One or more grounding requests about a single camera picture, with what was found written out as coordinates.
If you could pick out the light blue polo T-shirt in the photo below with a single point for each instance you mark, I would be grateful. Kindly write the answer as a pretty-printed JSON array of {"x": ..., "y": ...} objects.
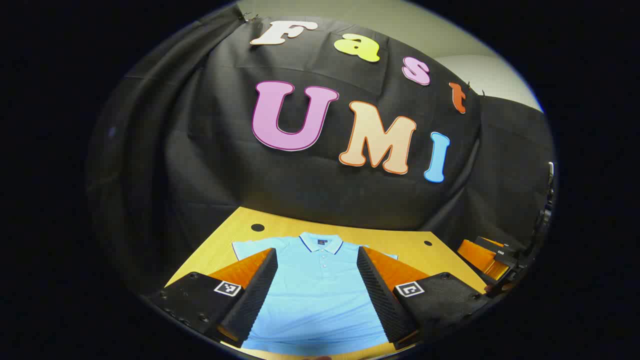
[{"x": 320, "y": 290}]

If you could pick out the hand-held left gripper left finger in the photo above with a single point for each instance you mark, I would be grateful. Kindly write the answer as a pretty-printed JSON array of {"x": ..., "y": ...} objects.
[{"x": 257, "y": 295}]

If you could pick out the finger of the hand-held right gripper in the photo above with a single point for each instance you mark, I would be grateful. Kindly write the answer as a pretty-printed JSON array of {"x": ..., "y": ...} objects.
[
  {"x": 492, "y": 243},
  {"x": 477, "y": 257}
]

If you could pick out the black backdrop cloth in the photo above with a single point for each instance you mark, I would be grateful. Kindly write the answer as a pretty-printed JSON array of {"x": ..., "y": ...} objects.
[{"x": 225, "y": 150}]

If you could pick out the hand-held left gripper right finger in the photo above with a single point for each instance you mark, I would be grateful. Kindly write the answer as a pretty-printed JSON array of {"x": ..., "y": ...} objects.
[{"x": 377, "y": 295}]

